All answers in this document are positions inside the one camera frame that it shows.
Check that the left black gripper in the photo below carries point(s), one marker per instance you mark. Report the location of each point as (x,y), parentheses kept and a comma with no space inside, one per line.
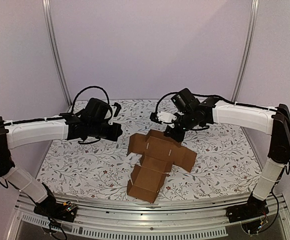
(117,132)

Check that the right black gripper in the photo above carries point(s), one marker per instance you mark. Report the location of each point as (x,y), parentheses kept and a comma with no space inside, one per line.
(174,132)

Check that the brown cardboard box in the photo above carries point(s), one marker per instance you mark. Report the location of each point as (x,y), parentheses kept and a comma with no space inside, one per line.
(157,160)

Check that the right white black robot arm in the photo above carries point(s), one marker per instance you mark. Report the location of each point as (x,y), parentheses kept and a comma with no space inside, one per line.
(273,121)

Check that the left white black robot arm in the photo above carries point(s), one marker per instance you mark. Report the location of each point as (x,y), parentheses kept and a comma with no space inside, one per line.
(93,121)

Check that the floral patterned table mat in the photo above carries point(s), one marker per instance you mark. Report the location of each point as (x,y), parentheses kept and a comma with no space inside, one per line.
(225,163)

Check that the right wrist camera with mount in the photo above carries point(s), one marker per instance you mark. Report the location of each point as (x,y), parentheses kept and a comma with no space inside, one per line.
(162,117)

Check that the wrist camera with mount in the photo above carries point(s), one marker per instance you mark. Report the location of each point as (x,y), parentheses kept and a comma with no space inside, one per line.
(162,117)
(116,108)

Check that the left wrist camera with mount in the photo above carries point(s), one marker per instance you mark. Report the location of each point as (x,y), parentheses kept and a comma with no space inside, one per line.
(116,108)

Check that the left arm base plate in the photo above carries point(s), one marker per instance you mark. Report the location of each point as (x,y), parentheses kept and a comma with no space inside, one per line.
(56,212)

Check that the front aluminium rail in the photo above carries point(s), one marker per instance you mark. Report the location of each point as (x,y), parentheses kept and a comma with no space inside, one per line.
(103,219)

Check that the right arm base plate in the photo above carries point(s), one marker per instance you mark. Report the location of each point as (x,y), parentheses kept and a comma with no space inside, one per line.
(246,211)

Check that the left aluminium frame post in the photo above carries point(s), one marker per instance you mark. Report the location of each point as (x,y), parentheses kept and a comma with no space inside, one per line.
(55,52)

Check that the aluminium frame post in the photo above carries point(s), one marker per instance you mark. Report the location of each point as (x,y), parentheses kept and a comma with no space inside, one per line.
(247,48)
(55,52)

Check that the right aluminium frame post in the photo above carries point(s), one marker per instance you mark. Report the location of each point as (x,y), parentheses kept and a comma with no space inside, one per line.
(247,48)

